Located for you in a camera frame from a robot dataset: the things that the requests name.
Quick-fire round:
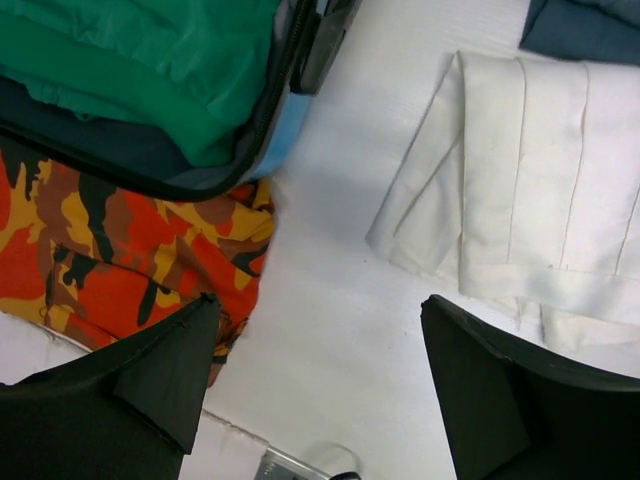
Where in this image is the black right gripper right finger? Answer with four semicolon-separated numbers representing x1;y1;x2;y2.
421;295;639;479

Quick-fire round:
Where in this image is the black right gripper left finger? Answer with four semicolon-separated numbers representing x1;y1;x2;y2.
1;294;220;479

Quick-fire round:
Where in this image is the orange camouflage garment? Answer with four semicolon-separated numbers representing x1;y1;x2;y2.
1;138;275;376

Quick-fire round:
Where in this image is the white cloth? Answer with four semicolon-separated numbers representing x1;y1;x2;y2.
367;52;639;376

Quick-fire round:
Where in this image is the green enterprise shirt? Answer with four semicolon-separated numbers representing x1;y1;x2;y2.
1;1;279;167

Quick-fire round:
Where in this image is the grey blue shirt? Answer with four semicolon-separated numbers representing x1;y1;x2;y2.
519;0;639;66

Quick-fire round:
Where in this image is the dark blue open suitcase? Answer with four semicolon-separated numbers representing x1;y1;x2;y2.
1;1;359;201

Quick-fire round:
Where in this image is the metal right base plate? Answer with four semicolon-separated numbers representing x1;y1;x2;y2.
254;446;362;480

